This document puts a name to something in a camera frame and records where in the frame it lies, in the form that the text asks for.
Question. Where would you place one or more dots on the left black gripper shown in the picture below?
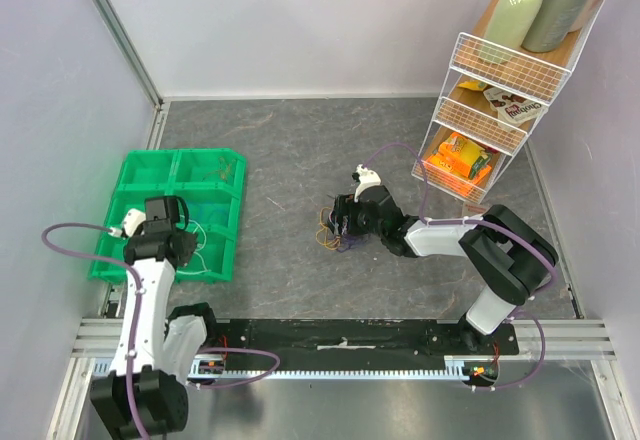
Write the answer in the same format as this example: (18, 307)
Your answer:
(190, 245)

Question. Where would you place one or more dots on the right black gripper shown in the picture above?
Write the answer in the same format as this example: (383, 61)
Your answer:
(343, 217)

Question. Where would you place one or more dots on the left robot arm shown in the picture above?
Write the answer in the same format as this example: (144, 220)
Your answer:
(144, 392)

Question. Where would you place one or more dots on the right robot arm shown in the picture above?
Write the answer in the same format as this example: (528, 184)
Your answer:
(513, 260)

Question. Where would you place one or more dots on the green compartment bin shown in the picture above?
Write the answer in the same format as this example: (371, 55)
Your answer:
(211, 181)

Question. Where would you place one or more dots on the small pink card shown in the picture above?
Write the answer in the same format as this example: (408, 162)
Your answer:
(471, 209)

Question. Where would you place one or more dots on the orange snack box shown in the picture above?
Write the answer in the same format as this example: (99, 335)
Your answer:
(460, 164)

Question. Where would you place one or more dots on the yellow snack bag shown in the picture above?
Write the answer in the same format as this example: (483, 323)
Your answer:
(473, 85)

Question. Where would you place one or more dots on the chobani yogurt pack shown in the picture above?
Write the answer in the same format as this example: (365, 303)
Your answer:
(512, 109)

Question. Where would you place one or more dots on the light green spray bottle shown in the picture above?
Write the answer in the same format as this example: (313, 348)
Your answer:
(507, 28)

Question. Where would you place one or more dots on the dark green bottle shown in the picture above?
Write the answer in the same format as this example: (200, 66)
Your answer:
(552, 24)

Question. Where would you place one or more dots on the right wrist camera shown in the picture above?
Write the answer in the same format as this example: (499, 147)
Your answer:
(365, 178)

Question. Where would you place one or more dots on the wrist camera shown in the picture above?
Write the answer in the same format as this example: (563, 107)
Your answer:
(365, 178)
(133, 219)

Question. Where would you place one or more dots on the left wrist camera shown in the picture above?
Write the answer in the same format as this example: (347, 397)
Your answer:
(133, 219)

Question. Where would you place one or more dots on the aluminium rail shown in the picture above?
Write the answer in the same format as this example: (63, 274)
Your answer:
(542, 340)

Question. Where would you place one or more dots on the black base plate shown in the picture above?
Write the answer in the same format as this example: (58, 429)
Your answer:
(350, 345)

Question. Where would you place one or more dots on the white wire shelf rack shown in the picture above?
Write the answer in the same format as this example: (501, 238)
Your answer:
(536, 76)

